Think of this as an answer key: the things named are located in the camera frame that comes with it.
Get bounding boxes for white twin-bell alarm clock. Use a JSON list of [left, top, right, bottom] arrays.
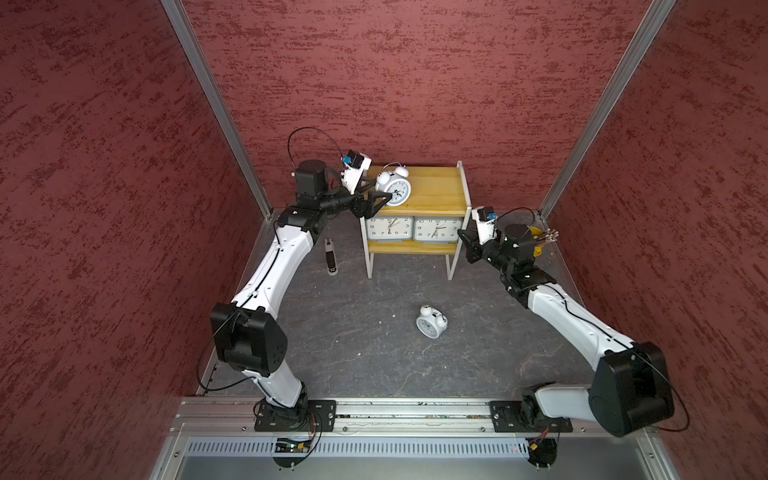
[[416, 305, 448, 339], [375, 162, 412, 207]]

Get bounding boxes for grey rectangular alarm clock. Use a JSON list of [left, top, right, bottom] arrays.
[[413, 217, 463, 244], [365, 216, 414, 242]]

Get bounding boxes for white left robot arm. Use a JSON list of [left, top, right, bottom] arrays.
[[211, 151, 391, 430]]

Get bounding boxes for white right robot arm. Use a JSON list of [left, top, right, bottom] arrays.
[[458, 221, 684, 437]]

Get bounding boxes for white wooden two-tier shelf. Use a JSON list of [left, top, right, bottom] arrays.
[[360, 163, 472, 280]]

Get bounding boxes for yellow pen bucket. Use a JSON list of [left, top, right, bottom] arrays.
[[518, 226, 545, 258]]

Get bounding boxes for pens in bucket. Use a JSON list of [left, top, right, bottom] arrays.
[[531, 227, 559, 245]]

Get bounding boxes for beige black stapler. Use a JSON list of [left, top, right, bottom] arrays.
[[324, 237, 338, 276]]

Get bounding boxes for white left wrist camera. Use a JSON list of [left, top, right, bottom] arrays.
[[341, 150, 372, 194]]

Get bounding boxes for left aluminium corner post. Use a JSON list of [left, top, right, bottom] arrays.
[[161, 0, 273, 220]]

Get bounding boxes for aluminium corner post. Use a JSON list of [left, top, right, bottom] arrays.
[[161, 0, 273, 220], [539, 0, 676, 220]]

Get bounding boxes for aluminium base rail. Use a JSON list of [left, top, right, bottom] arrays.
[[150, 396, 678, 479]]

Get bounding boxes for right aluminium corner post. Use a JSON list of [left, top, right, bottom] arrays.
[[539, 0, 676, 220]]

